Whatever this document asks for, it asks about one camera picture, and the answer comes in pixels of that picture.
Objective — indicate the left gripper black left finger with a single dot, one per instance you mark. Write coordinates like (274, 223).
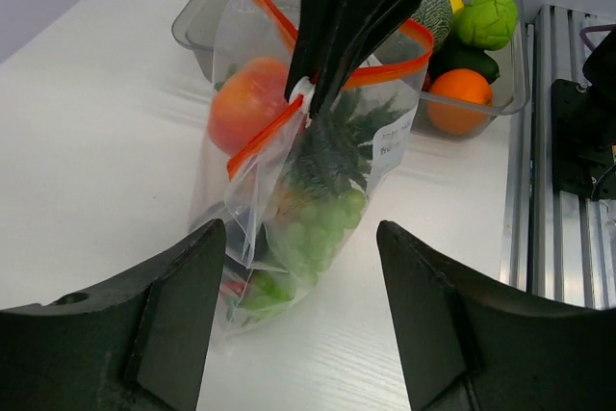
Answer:
(136, 341)

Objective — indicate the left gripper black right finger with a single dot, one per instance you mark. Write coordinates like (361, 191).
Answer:
(469, 342)

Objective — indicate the red chili pepper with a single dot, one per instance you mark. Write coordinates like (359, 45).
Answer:
(231, 293)

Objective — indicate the red tomato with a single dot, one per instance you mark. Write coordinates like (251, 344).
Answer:
(248, 102)

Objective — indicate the plastic pineapple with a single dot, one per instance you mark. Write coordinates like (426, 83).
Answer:
(335, 152)

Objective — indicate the green grape bunch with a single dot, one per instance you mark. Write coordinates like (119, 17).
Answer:
(303, 239)

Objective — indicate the clear orange zip top bag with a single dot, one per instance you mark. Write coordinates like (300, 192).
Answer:
(242, 188)

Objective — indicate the clear plastic food bin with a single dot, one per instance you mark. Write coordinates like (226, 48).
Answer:
(459, 103)

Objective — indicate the green netted melon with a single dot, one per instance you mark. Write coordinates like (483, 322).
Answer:
(437, 18)

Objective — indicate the yellow lemon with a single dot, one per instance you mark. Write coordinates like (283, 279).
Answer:
(456, 6)

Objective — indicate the green lime apple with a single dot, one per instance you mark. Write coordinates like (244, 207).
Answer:
(486, 24)

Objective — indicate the dark red apple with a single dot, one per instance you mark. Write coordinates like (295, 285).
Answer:
(426, 82)

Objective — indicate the aluminium mounting rail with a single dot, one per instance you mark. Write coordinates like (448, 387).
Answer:
(556, 245)

